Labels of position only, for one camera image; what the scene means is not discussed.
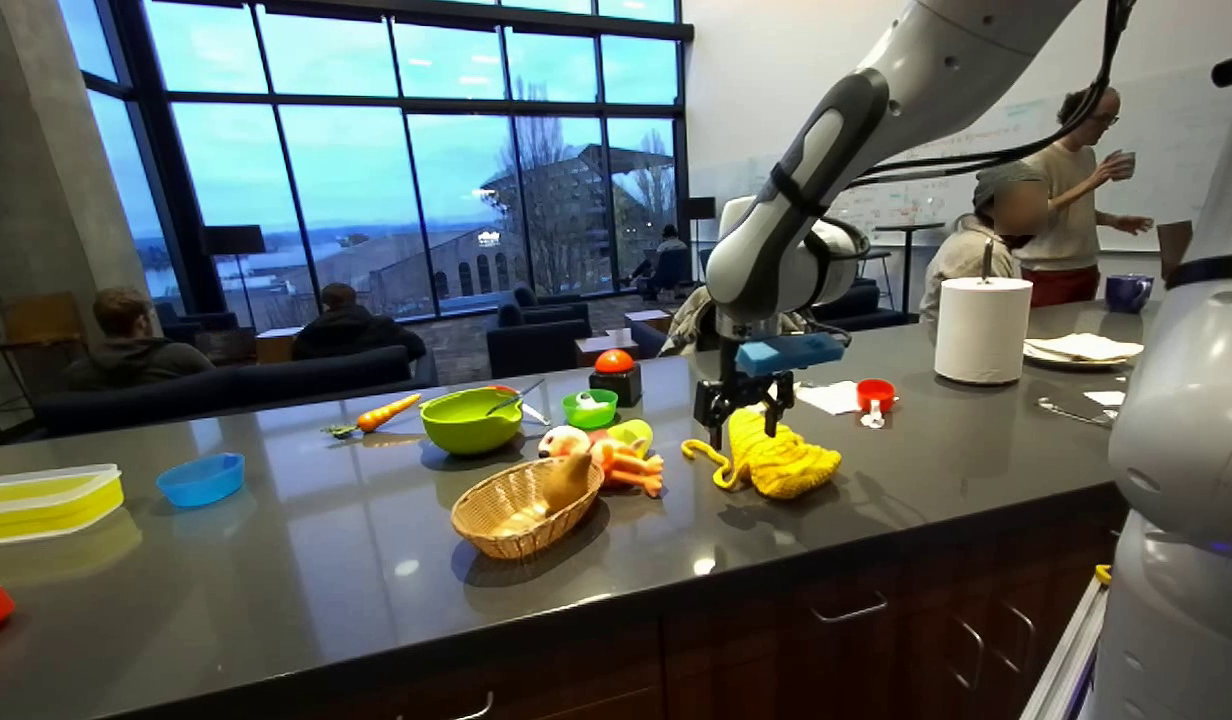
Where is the blue mug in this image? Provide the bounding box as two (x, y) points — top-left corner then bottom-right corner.
(1103, 271), (1158, 319)

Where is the orange handled brush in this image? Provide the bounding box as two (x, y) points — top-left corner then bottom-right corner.
(323, 389), (428, 444)

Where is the small blue bowl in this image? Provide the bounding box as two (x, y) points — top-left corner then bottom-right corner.
(151, 449), (247, 516)

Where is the person in checkered top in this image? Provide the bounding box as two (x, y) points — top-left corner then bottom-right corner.
(1014, 85), (1158, 312)

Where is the orange and white plush toy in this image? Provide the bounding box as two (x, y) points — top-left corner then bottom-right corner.
(530, 424), (666, 518)

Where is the seated person with brown hair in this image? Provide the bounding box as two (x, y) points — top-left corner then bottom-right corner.
(60, 286), (221, 394)

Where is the green plastic bowl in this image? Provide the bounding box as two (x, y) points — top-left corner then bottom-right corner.
(415, 385), (529, 458)

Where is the black box with orange dome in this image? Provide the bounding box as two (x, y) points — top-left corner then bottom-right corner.
(583, 347), (642, 413)

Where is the yellow knitted cloth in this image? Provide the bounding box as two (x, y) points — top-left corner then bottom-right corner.
(677, 398), (849, 503)

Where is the white plate with napkins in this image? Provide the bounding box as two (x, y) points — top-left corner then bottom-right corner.
(1021, 327), (1147, 372)

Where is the woven wicker basket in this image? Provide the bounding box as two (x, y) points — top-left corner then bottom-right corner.
(448, 453), (608, 562)

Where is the red measuring cup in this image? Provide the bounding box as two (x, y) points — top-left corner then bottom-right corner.
(852, 377), (905, 433)

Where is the seated person in dark jacket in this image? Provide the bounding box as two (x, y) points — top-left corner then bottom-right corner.
(286, 279), (428, 365)

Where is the dark blue sofa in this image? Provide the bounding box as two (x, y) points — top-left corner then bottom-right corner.
(27, 339), (415, 439)

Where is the person in grey beanie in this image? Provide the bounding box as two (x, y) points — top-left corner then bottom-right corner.
(920, 160), (1052, 319)

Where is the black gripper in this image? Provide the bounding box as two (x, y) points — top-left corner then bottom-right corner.
(690, 368), (796, 453)

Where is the yellow translucent container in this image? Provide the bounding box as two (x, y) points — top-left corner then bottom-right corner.
(0, 458), (127, 550)

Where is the dark wooden cabinet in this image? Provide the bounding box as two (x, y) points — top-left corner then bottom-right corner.
(158, 500), (1126, 720)

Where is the grey jacket heap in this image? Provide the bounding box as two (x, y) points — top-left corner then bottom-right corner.
(658, 283), (743, 361)

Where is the white paper towel roll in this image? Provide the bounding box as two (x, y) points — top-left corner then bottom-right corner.
(933, 271), (1034, 391)

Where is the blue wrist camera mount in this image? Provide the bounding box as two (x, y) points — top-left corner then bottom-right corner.
(730, 327), (852, 381)

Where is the round bar table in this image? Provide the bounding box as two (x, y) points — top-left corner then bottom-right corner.
(868, 217), (948, 319)

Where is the dark armchair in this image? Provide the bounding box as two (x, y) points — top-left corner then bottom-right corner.
(482, 312), (594, 385)

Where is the yellow plastic cup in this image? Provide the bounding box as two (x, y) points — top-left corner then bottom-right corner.
(601, 414), (658, 458)

